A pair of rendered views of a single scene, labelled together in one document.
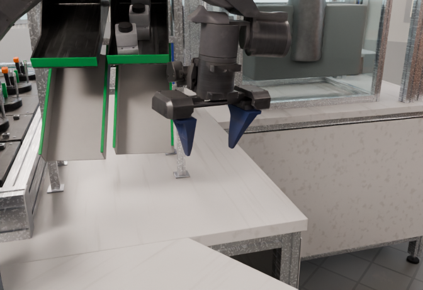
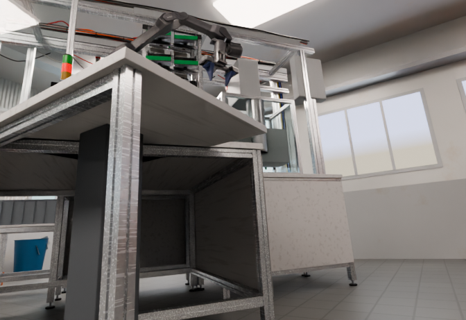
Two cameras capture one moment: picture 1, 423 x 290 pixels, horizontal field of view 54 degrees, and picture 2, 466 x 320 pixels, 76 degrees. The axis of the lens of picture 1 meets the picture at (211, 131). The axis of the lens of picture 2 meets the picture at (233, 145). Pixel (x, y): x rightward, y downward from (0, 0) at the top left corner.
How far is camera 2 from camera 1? 1.07 m
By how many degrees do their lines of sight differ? 35
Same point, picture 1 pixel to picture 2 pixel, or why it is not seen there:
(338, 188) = (290, 221)
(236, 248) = (231, 153)
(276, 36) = (238, 46)
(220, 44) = (220, 45)
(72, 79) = not seen: hidden behind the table
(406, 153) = (325, 201)
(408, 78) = (315, 162)
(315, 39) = (263, 140)
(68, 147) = not seen: hidden behind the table
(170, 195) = not seen: hidden behind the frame
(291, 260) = (258, 165)
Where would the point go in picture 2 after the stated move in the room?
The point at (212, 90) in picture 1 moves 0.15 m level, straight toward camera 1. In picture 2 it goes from (218, 58) to (220, 38)
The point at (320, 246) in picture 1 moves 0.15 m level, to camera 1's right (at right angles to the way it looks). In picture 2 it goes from (287, 263) to (308, 262)
